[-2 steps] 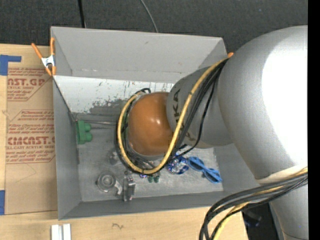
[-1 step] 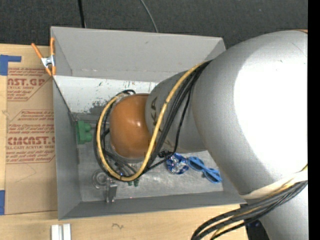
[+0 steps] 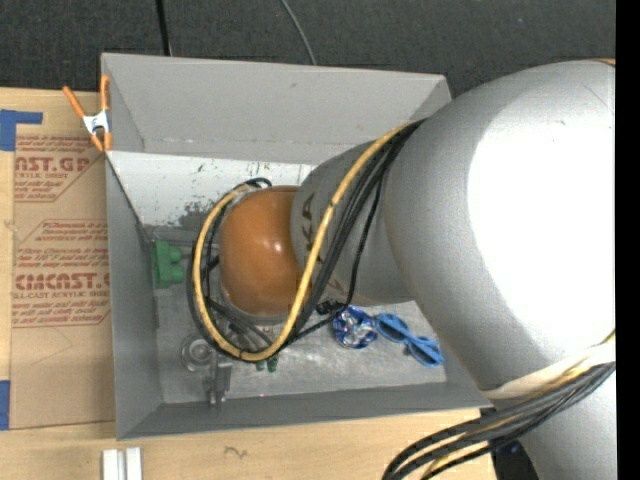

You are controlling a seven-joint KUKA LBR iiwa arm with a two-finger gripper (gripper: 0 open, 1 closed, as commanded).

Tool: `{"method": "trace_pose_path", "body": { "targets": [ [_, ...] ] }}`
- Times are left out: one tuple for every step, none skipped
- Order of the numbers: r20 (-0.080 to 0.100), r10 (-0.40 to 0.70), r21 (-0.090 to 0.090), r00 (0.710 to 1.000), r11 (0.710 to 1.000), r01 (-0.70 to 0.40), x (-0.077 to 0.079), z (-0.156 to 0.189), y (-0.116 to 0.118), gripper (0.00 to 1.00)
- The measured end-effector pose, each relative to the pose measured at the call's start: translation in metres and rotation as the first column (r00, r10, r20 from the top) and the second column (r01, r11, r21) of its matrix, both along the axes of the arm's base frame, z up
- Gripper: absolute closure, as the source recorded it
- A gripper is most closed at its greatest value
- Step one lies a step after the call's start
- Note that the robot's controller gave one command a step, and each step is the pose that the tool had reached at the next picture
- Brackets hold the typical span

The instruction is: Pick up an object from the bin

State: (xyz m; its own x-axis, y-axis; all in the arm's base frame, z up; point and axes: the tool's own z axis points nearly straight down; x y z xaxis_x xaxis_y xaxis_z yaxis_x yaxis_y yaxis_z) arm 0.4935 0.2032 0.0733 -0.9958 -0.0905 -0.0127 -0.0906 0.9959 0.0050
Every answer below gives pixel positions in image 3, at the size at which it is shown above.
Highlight blue sunglasses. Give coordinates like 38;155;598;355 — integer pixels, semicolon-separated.
373;312;446;368

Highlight brown cardboard board, red print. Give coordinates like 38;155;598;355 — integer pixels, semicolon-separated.
0;86;118;432

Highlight grey metal bin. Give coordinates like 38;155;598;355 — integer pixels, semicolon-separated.
99;51;495;442

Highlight clear glass cup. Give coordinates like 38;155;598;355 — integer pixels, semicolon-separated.
179;335;217;373

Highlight blue shiny foil packet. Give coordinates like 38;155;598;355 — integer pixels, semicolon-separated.
331;305;379;350

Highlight green plastic block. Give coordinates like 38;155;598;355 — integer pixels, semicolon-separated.
151;239;185;290

